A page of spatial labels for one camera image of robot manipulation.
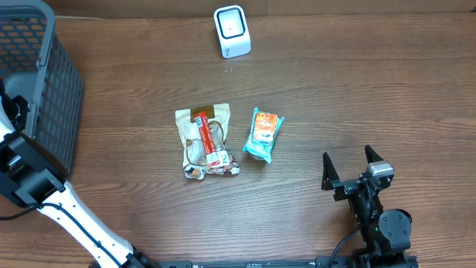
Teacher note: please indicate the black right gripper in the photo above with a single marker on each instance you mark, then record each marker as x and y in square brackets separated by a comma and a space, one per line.
[345, 187]

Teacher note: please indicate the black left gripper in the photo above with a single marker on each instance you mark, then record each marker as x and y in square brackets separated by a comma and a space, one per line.
[24, 106]

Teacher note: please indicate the teal orange snack pack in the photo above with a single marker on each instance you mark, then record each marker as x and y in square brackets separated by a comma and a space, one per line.
[263, 133]

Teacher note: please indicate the red stick snack packet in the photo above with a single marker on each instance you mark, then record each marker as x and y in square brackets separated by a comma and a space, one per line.
[212, 136]

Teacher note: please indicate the beige brown snack pouch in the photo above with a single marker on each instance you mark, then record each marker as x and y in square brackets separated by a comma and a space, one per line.
[194, 154]

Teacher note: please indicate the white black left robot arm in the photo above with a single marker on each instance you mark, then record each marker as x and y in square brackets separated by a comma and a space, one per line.
[34, 180]

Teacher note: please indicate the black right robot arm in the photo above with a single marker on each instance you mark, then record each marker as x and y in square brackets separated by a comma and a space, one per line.
[386, 234]

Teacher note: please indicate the white barcode scanner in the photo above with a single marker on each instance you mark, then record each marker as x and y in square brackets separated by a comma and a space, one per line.
[232, 31]

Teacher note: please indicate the grey plastic shopping basket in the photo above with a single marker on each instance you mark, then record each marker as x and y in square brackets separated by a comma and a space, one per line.
[36, 66]

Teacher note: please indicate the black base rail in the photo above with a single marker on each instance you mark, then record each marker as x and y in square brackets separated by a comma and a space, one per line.
[260, 264]

